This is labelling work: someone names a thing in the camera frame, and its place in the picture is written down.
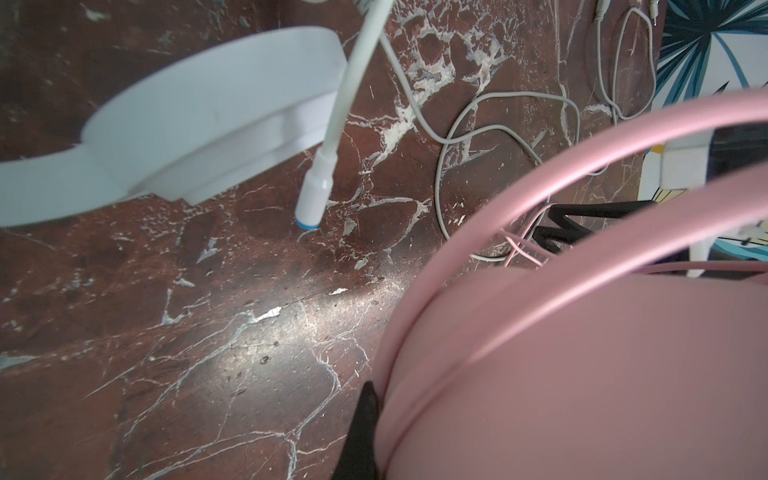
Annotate pink cat-ear headphones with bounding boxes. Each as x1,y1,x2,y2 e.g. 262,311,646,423
373,88,767,479

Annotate white headphones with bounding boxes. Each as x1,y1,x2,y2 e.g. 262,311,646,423
0,0,397,232

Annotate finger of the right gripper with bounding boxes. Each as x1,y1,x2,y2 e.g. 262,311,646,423
532,200,654,254

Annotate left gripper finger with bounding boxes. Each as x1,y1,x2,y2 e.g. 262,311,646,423
331,381,380,480

